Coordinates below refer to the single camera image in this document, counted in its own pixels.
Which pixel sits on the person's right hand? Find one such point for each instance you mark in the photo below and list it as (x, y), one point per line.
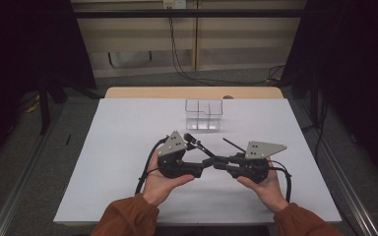
(269, 193)

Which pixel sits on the aluminium floor rail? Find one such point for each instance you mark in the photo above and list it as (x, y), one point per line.
(361, 213)
(19, 193)

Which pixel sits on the clear plastic organizer box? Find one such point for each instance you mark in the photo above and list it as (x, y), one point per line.
(203, 119)

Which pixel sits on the white wall outlet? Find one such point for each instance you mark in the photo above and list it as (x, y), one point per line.
(175, 4)

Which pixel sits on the black curtain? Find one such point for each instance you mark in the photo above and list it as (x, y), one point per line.
(357, 65)
(23, 49)

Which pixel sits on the small black pen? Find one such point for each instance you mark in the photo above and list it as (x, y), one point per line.
(68, 139)

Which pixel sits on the black metal stand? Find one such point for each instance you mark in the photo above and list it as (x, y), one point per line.
(44, 108)

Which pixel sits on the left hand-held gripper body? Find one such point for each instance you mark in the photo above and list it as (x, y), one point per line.
(174, 144)

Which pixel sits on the wooden table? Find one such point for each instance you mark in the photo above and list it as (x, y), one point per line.
(160, 92)

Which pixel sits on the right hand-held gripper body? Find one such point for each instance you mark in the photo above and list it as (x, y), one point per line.
(262, 149)

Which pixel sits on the white table mat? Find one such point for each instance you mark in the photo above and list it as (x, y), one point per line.
(111, 164)

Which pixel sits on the thin black makeup brush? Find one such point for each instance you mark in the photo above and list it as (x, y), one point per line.
(233, 144)

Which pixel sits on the person's left hand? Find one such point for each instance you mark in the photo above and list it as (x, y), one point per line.
(159, 187)

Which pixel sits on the dark round table grommet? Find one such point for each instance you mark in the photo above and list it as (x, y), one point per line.
(228, 97)

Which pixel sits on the small black wall bracket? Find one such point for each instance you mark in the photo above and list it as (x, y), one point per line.
(150, 55)
(110, 60)

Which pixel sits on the black horizontal bar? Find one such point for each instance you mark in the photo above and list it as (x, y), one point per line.
(190, 13)

